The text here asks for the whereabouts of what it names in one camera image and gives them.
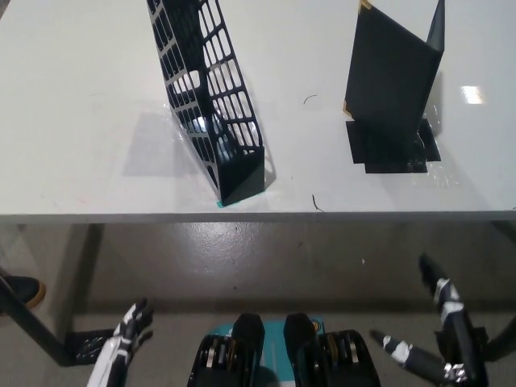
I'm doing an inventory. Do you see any robot right hand white black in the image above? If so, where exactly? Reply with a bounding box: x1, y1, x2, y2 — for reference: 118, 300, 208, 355
369, 253, 489, 387

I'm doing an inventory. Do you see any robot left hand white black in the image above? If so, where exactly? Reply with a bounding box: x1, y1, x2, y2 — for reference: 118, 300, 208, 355
86, 298, 156, 387

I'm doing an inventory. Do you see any black mesh file shelf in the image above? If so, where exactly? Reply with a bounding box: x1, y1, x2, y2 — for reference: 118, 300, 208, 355
145, 0, 266, 207

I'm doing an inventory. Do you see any black perforated foot plate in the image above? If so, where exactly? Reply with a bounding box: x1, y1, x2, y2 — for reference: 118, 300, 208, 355
66, 328, 122, 364

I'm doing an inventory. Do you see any black metal stand leg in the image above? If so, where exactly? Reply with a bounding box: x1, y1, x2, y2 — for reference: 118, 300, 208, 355
0, 277, 78, 368

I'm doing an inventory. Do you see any black shoe with tan sole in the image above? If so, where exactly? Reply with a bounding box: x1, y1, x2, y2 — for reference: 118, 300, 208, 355
0, 275, 47, 310

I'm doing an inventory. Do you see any teal tape strip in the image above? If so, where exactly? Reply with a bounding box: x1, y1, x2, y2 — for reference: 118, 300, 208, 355
215, 193, 243, 209

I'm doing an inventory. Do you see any black tape patch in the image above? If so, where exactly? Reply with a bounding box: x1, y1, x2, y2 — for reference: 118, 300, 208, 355
345, 119, 443, 175

